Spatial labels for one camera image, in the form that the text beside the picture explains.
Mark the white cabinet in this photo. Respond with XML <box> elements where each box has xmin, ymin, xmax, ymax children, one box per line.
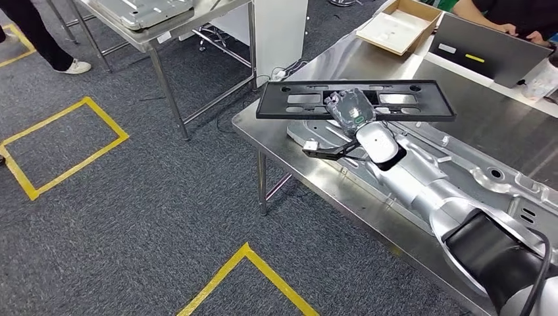
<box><xmin>210</xmin><ymin>0</ymin><xmax>309</xmax><ymax>87</ymax></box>

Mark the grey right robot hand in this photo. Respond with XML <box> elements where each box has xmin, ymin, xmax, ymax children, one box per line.
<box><xmin>323</xmin><ymin>88</ymin><xmax>376</xmax><ymax>137</ymax></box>

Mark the stamped sheet metal panel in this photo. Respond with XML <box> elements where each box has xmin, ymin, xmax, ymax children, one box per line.
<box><xmin>89</xmin><ymin>0</ymin><xmax>195</xmax><ymax>32</ymax></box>
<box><xmin>286</xmin><ymin>117</ymin><xmax>558</xmax><ymax>271</ymax></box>

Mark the yellow floor tape rectangle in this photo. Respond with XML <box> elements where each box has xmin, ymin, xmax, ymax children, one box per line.
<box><xmin>0</xmin><ymin>96</ymin><xmax>130</xmax><ymax>201</ymax></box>
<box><xmin>0</xmin><ymin>24</ymin><xmax>37</xmax><ymax>68</ymax></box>
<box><xmin>176</xmin><ymin>242</ymin><xmax>321</xmax><ymax>316</ymax></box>

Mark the open cardboard box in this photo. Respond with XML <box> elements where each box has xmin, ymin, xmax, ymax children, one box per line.
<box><xmin>356</xmin><ymin>0</ymin><xmax>444</xmax><ymax>57</ymax></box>

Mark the grey laptop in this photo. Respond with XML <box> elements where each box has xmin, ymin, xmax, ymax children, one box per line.
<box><xmin>428</xmin><ymin>13</ymin><xmax>555</xmax><ymax>89</ymax></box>

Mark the stainless steel workbench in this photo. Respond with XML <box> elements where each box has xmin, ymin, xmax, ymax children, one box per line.
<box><xmin>232</xmin><ymin>0</ymin><xmax>558</xmax><ymax>316</ymax></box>

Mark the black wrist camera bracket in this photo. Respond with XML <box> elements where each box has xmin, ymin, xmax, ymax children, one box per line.
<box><xmin>303</xmin><ymin>139</ymin><xmax>363</xmax><ymax>161</ymax></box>

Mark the stainless steel table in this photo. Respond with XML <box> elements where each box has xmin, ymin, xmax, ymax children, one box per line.
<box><xmin>45</xmin><ymin>0</ymin><xmax>259</xmax><ymax>142</ymax></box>

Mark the white tumbler black lid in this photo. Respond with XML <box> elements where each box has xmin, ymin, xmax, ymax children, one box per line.
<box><xmin>520</xmin><ymin>52</ymin><xmax>558</xmax><ymax>102</ymax></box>

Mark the person's left hand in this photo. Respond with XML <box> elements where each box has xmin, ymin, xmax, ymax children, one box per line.
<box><xmin>525</xmin><ymin>31</ymin><xmax>551</xmax><ymax>47</ymax></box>

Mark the person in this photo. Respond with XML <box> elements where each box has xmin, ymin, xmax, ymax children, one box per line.
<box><xmin>0</xmin><ymin>0</ymin><xmax>92</xmax><ymax>75</ymax></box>
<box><xmin>451</xmin><ymin>0</ymin><xmax>558</xmax><ymax>48</ymax></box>

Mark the black plastic plate part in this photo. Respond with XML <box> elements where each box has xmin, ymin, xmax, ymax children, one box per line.
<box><xmin>255</xmin><ymin>80</ymin><xmax>457</xmax><ymax>123</ymax></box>

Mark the white foam tray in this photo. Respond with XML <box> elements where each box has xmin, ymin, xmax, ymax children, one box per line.
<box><xmin>357</xmin><ymin>12</ymin><xmax>430</xmax><ymax>48</ymax></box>

